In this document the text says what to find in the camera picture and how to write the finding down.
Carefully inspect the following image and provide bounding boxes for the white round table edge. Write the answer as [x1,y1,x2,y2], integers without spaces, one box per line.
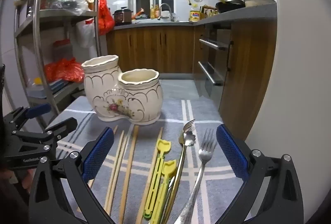
[246,0,330,221]

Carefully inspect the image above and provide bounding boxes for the built-in steel oven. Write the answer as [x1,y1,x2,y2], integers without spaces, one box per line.
[193,23,231,109]

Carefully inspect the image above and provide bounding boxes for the clear plastic bag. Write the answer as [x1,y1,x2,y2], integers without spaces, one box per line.
[50,0,90,16]

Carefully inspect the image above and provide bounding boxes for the red plastic bag low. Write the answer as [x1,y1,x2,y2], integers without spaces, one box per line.
[44,58,84,83]

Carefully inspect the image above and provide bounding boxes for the grey countertop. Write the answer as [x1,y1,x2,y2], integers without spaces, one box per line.
[114,3,277,30]

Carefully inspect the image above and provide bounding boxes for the wooden kitchen cabinets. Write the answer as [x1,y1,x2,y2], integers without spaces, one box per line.
[106,20,277,139]

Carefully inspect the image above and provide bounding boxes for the gold fork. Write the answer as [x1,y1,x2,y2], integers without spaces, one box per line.
[161,119,197,224]

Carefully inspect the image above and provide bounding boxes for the black wok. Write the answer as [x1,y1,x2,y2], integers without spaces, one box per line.
[215,0,245,13]

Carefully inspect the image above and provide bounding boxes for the yellow oil bottle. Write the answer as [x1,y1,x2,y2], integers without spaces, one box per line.
[189,8,201,22]

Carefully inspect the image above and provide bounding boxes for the white ceramic double utensil holder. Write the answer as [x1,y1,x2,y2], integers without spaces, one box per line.
[81,55,163,125]

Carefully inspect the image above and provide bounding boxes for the yellow green plastic chopstick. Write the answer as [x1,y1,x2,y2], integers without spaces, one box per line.
[144,139,171,220]
[149,160,177,224]

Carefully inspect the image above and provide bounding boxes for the silver fork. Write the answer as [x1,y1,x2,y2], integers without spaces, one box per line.
[174,129,216,224]

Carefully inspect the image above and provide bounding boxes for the red plastic bag hanging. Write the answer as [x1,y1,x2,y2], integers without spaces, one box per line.
[98,0,115,36]

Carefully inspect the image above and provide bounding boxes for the steel faucet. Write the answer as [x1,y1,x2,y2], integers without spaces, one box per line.
[158,3,174,22]

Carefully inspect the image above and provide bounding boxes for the metal shelf rack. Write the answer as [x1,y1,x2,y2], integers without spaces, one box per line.
[14,0,102,119]

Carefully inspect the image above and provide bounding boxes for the grey plaid table cloth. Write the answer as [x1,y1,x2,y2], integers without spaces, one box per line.
[46,95,249,224]

